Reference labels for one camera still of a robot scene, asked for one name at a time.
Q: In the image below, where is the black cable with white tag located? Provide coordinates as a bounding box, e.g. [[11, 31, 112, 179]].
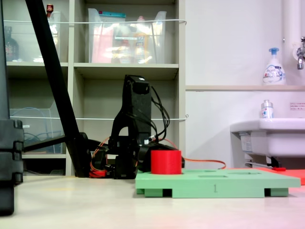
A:
[[149, 85, 171, 144]]

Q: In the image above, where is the small clear sanitizer bottle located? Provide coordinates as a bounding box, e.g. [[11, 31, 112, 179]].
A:
[[260, 99, 275, 119]]

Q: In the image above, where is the white ceramic sink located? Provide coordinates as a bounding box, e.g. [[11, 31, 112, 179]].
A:
[[229, 117, 305, 158]]

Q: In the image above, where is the beige shelf unit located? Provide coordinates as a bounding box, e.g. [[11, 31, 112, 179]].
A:
[[0, 0, 187, 177]]

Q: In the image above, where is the dark glass bottle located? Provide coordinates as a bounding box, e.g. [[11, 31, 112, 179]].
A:
[[3, 25, 20, 62]]

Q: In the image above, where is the large clear plastic bin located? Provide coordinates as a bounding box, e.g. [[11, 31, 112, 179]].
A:
[[87, 8, 167, 64]]

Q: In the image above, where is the white foam soap pump bottle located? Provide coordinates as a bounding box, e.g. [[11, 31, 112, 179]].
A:
[[262, 47, 287, 86]]

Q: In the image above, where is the long orange wire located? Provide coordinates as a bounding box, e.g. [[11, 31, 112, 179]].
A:
[[181, 156, 227, 170]]

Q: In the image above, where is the pink package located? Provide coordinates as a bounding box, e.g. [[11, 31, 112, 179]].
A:
[[91, 25, 114, 64]]

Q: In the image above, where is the yellow bottle with pink cap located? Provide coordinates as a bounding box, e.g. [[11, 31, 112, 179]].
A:
[[132, 15, 150, 64]]

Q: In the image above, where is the white sink label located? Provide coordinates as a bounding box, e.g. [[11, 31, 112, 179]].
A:
[[239, 132, 253, 154]]

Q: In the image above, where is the red cylinder block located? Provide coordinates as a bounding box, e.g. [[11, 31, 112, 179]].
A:
[[150, 149, 183, 175]]

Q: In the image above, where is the clear bin with blue cables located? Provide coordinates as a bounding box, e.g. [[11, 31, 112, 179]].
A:
[[9, 99, 66, 155]]

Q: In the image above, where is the teal labelled packet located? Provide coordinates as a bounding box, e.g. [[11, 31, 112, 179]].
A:
[[99, 10, 127, 19]]

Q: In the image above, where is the green shape sorter board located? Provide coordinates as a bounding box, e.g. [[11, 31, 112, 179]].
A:
[[135, 168, 301, 199]]

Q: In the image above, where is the clear bin with dark bottle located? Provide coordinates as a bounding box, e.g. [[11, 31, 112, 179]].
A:
[[3, 10, 61, 63]]

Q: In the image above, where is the short orange servo wire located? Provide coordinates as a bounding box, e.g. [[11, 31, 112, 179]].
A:
[[90, 136, 111, 177]]

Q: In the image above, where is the chrome wall faucet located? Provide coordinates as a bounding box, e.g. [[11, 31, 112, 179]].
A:
[[292, 36, 305, 71]]

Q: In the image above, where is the white shelf guard wire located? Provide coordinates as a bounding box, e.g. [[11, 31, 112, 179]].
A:
[[9, 114, 189, 121], [3, 19, 187, 25]]

